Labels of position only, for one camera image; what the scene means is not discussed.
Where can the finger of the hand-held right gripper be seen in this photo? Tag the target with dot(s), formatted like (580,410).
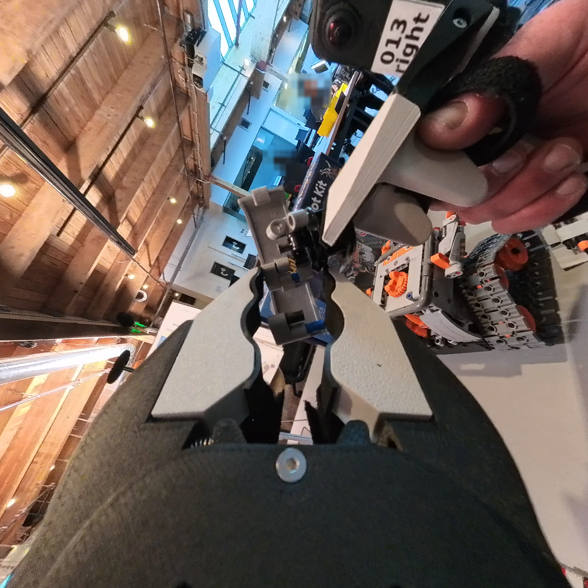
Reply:
(381,147)
(395,216)

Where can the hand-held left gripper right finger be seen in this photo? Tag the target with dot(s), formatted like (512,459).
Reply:
(381,367)

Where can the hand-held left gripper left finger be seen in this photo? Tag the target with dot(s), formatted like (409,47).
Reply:
(202,367)

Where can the small white blue connector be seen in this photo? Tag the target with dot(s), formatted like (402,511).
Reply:
(289,322)

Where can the grey curved panel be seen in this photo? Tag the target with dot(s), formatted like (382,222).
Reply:
(262,207)

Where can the person's right hand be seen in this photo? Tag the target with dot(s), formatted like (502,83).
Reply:
(560,110)

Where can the blue cardboard box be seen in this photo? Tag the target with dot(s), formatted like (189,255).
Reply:
(312,197)

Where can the grey orange tracked toy robot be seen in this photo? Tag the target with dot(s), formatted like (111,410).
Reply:
(459,294)

